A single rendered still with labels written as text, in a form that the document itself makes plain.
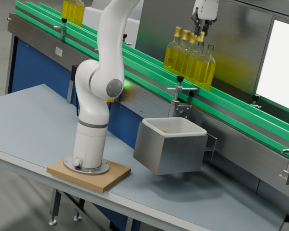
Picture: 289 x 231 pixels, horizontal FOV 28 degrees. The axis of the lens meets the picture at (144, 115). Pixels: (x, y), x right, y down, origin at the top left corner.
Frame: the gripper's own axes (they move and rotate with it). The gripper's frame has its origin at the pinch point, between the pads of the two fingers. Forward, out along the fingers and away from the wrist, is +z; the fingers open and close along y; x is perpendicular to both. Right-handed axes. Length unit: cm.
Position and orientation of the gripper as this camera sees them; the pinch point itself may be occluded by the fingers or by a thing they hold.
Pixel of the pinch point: (201, 30)
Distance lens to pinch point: 248.5
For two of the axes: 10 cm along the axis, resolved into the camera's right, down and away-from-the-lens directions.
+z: -1.9, 9.4, 3.0
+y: -8.1, 0.3, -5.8
